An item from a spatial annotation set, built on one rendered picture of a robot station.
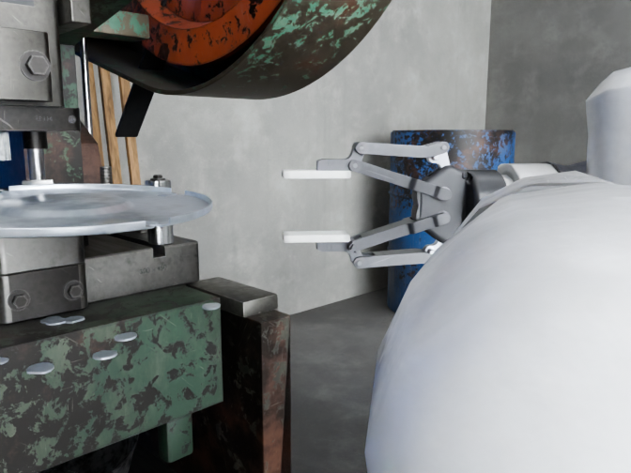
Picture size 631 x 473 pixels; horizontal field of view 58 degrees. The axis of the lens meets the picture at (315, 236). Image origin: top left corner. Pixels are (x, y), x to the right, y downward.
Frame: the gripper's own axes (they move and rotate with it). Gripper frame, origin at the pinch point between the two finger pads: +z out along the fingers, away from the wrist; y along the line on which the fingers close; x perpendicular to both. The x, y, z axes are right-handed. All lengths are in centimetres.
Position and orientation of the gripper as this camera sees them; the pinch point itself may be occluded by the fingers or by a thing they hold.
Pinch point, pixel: (311, 205)
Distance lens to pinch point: 60.6
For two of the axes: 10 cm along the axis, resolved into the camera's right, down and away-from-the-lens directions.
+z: -9.9, 0.1, -1.0
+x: 1.0, 1.8, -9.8
